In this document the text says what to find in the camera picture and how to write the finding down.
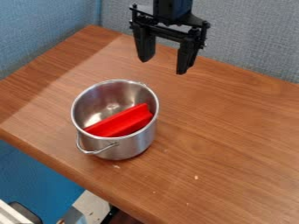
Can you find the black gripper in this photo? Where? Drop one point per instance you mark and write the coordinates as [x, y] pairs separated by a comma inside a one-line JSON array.
[[168, 21]]

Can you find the silver metal pot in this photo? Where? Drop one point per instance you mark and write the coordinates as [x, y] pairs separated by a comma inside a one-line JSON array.
[[100, 101]]

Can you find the red rectangular block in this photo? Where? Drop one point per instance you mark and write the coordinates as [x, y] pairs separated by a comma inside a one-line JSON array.
[[122, 123]]

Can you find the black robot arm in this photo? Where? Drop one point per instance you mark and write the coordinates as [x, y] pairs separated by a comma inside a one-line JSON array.
[[168, 20]]

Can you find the white grey object under table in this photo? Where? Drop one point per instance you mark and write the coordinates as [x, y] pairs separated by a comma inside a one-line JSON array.
[[88, 210]]

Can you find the dark grey object bottom left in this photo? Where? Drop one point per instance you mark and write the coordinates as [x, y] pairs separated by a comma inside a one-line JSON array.
[[14, 213]]

